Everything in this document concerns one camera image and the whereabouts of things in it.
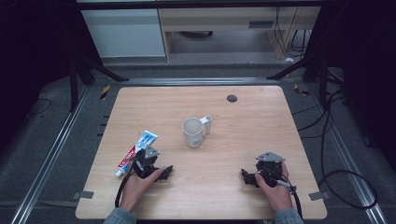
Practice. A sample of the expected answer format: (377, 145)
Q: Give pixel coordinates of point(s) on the white cup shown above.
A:
(193, 132)

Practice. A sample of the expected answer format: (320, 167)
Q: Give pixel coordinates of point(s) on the person's right hand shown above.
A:
(277, 196)

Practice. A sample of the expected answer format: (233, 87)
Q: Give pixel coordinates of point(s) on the yellow black tape strip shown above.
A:
(105, 92)
(301, 90)

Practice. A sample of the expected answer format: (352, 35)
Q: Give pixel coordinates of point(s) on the aluminium floor rail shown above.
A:
(348, 161)
(199, 81)
(46, 161)

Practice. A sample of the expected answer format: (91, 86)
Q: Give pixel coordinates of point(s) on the black curtain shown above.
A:
(364, 62)
(34, 46)

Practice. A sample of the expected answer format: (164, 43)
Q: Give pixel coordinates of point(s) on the person's left hand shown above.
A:
(138, 189)

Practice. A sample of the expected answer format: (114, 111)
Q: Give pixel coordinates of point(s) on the black metal stand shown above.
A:
(74, 84)
(323, 81)

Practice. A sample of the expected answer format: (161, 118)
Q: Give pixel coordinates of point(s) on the black table grommet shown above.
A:
(232, 98)

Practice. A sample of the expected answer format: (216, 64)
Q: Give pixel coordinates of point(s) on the white cabinet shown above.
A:
(124, 32)

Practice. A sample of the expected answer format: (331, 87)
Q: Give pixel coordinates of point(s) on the toothpaste tube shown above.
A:
(132, 155)

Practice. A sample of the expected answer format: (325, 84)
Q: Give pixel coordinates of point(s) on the small white floor object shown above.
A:
(289, 59)

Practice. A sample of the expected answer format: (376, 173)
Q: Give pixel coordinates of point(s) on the grey tape piece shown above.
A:
(83, 195)
(319, 196)

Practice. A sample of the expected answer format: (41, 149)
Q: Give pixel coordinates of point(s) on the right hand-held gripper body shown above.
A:
(270, 168)

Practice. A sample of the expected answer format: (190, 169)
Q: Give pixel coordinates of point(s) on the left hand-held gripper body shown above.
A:
(146, 160)

